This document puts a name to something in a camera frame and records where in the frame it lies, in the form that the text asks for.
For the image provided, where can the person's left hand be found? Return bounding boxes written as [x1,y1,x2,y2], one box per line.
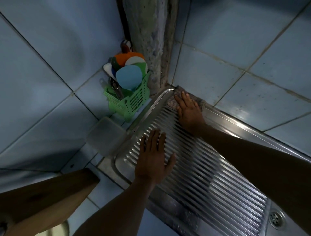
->
[135,129,177,185]

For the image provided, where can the person's right hand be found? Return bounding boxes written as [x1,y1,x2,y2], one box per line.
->
[174,91,207,134]

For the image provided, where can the checked dishcloth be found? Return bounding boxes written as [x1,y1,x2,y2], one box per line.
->
[167,85,206,112]

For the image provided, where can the knives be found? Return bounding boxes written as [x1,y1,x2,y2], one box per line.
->
[110,77,125,100]

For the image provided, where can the person's left forearm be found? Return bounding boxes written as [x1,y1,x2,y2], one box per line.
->
[73,179,156,236]

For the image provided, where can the person's right forearm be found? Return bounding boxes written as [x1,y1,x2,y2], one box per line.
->
[197,125,311,234]

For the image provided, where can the clear plastic container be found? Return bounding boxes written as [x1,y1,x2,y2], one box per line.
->
[86,116,127,156]

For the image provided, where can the stainless steel sink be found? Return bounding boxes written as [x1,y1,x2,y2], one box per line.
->
[97,86,311,236]

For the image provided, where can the green plastic basket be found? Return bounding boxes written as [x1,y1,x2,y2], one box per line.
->
[104,72,152,122]

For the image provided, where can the green plastic scoop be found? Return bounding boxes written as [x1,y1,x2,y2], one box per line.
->
[133,62,148,79]

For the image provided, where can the light blue plastic scoop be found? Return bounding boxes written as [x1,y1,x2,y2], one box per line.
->
[116,65,143,91]

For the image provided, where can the white plastic scoop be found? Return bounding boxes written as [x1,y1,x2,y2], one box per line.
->
[125,56,146,66]

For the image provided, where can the orange plastic utensil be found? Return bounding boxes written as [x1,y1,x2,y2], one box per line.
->
[114,52,145,67]

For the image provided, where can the red white small bottle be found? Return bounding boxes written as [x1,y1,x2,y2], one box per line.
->
[121,40,133,54]

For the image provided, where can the white plastic spoon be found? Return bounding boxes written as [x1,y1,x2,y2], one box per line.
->
[103,63,117,81]

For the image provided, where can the wooden knife block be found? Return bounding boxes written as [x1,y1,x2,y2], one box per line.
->
[0,168,100,236]

